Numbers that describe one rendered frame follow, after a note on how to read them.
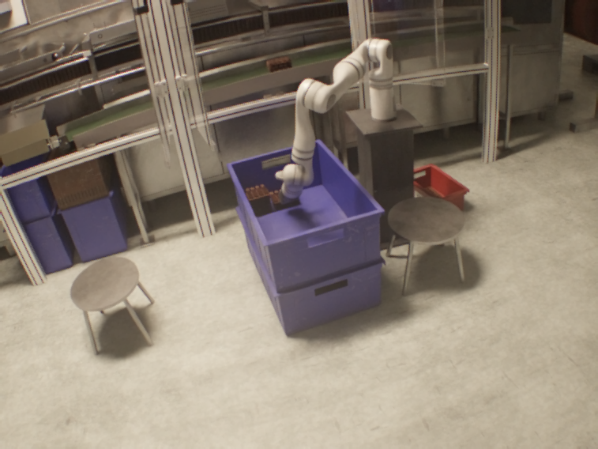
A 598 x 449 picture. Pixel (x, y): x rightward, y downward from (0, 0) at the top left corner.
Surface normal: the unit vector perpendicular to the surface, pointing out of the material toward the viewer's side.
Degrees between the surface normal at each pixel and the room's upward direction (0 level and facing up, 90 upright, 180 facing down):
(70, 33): 90
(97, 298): 0
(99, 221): 90
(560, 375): 0
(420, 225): 0
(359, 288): 90
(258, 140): 90
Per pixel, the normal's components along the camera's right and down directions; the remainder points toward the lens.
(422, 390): -0.11, -0.80
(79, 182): 0.29, 0.54
